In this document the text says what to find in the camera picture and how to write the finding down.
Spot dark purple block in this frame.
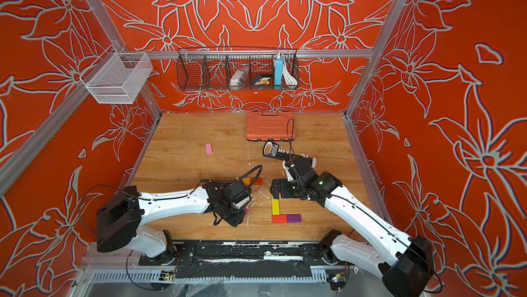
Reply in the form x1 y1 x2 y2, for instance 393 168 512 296
286 214 302 223

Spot lime yellow long block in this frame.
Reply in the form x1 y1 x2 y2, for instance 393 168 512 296
272 198 280 216

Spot long red block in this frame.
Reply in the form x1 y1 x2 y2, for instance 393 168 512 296
272 215 288 224

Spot light pink block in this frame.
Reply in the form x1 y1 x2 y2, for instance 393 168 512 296
205 143 214 155

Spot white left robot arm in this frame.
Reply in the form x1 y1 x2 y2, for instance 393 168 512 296
96 181 252 259

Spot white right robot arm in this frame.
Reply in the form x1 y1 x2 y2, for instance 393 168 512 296
270 172 435 296

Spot orange plastic tool case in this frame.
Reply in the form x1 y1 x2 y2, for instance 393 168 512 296
246 112 296 142

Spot silver packet in basket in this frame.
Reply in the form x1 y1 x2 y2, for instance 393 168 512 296
229 67 250 91

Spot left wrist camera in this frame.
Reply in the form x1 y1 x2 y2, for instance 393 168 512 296
222 180 252 211

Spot black wire wall basket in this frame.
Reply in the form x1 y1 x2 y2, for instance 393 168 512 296
176 47 300 91

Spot white wire basket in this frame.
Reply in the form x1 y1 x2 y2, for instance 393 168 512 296
82 52 153 104

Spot aluminium frame post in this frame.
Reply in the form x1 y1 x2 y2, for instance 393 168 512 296
86 0 128 53

